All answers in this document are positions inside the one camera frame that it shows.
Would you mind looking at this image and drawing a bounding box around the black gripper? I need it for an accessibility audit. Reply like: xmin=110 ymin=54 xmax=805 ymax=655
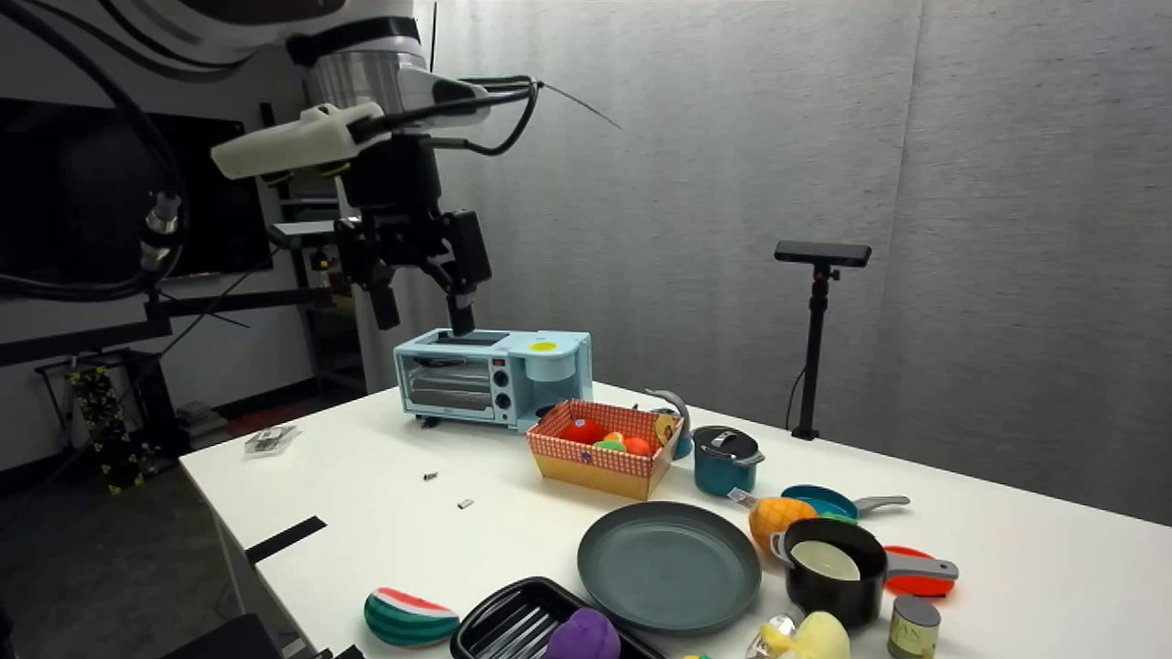
xmin=342 ymin=137 xmax=491 ymax=336

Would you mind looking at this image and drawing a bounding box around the yellow banana plush toy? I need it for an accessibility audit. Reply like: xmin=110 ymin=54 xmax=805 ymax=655
xmin=747 ymin=612 xmax=852 ymax=659

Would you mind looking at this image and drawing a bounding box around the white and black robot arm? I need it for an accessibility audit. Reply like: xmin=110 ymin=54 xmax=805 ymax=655
xmin=0 ymin=0 xmax=543 ymax=335

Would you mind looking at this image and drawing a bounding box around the light blue toy toaster oven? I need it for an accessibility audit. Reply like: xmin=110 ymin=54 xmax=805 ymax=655
xmin=391 ymin=331 xmax=595 ymax=431

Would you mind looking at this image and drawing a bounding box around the red plush tomato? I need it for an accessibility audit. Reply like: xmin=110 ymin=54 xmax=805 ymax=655
xmin=562 ymin=418 xmax=604 ymax=445

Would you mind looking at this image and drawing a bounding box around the green plush pear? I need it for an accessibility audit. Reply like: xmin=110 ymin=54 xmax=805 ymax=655
xmin=595 ymin=431 xmax=628 ymax=456

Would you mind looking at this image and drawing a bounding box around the orange plush carrot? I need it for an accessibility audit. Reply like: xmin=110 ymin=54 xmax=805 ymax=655
xmin=624 ymin=436 xmax=654 ymax=458

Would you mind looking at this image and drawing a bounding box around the watermelon slice plush toy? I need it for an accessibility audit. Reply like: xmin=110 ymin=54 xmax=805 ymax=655
xmin=361 ymin=587 xmax=457 ymax=648

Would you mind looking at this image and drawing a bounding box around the black rectangular tray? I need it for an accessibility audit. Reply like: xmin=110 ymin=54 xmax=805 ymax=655
xmin=451 ymin=580 xmax=664 ymax=659

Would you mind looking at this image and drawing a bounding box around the teal toy pot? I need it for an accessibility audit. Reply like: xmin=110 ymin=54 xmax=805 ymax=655
xmin=692 ymin=424 xmax=767 ymax=497

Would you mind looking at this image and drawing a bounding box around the purple plush toy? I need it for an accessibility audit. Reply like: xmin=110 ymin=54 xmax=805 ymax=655
xmin=547 ymin=608 xmax=624 ymax=659

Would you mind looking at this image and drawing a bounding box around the orange plush toy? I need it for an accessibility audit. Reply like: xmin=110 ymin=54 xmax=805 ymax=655
xmin=747 ymin=497 xmax=817 ymax=551

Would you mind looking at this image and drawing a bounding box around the blue toy frying pan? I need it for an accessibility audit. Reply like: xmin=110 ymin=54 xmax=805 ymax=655
xmin=784 ymin=484 xmax=907 ymax=525

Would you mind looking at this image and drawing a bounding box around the red toy pan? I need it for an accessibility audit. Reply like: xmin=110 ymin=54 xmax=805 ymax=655
xmin=885 ymin=546 xmax=961 ymax=601

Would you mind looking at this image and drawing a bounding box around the orange checkered basket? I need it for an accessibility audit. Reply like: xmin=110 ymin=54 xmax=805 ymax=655
xmin=528 ymin=398 xmax=681 ymax=503

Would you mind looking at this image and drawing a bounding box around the black tape strip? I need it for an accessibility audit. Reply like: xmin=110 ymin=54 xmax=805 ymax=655
xmin=244 ymin=515 xmax=326 ymax=565

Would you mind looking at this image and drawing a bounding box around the dark grey round plate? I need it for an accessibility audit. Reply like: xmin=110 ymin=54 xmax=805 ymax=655
xmin=574 ymin=503 xmax=762 ymax=633

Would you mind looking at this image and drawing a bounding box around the black pot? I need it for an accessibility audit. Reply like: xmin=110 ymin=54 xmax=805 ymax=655
xmin=779 ymin=520 xmax=885 ymax=630

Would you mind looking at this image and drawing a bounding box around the small tin can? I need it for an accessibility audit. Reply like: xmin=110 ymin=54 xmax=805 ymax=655
xmin=885 ymin=598 xmax=941 ymax=659

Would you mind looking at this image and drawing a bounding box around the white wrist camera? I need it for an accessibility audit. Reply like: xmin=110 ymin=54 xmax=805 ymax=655
xmin=209 ymin=100 xmax=386 ymax=180

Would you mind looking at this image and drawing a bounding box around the black camera on stand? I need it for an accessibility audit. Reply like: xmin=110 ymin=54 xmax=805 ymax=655
xmin=773 ymin=241 xmax=872 ymax=439

